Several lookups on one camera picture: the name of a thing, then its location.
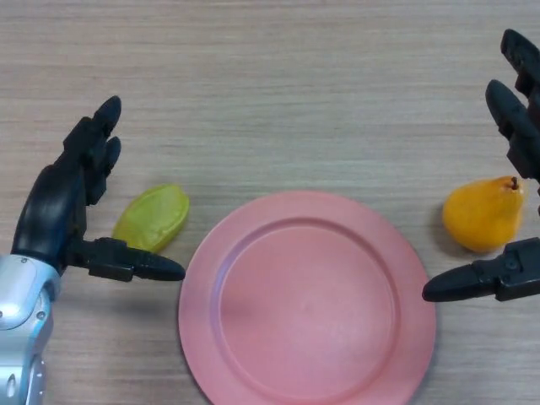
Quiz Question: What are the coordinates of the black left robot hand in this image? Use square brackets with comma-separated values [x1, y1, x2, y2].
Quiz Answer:
[11, 95, 186, 283]

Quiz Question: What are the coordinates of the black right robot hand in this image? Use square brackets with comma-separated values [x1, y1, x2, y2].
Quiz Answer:
[422, 28, 540, 303]

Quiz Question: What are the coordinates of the yellow starfruit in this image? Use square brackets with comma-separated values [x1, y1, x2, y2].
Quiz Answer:
[111, 183, 191, 254]

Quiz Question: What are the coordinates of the pink round plate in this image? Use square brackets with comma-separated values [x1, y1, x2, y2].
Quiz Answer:
[177, 190, 438, 405]

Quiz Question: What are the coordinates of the orange yellow pear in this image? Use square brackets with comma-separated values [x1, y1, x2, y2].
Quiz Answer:
[441, 175, 527, 253]

